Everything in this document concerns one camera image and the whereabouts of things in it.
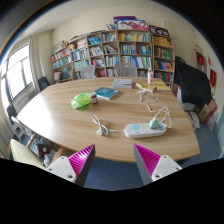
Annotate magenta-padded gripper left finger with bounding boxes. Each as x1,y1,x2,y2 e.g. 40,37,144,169
46,143,96,187

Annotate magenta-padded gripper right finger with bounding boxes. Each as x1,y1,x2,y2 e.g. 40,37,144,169
133,143,183,186

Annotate green charger block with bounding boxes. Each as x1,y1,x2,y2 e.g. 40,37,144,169
148,118,160,130

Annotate white power strip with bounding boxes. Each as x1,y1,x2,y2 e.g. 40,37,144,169
124,122,168,139

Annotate pale yellow-green chair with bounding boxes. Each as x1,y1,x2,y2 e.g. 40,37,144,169
9,138,46,170

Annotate papers on floor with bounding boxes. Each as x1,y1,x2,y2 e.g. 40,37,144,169
186,110,201,130

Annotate white box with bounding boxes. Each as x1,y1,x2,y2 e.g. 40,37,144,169
175,87,198,112

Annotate cardboard box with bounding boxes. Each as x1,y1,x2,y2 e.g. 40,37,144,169
198,99,218,124

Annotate small brown jar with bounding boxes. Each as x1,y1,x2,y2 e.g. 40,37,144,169
90,91,99,105

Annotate flat yellow book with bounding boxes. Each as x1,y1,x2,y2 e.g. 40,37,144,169
153,80,172,92

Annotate teal book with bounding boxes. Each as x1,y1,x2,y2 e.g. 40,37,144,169
94,86,120,100

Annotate dark office chair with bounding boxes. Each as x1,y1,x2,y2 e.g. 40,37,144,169
37,76,52,92

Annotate black cloth cover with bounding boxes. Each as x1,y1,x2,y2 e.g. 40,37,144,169
173,55,213,108

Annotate white bottle with red label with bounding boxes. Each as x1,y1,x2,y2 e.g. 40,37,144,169
147,68,154,86

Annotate grey book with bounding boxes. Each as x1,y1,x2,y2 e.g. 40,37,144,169
111,78,134,90

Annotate grey mesh chair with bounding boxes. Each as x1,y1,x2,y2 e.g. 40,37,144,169
114,62,138,78
79,64,96,80

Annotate window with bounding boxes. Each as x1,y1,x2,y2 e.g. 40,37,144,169
0,43,34,101

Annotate wooden bookshelf unit with books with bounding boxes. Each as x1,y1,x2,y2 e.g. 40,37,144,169
49,14,176,88

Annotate short white cable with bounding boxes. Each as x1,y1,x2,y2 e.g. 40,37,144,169
135,82,155,102

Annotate red wall hanging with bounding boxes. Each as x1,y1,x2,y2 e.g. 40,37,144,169
209,68,218,88

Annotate small wooden wall shelf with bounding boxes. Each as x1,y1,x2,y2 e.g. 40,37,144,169
191,49,208,74

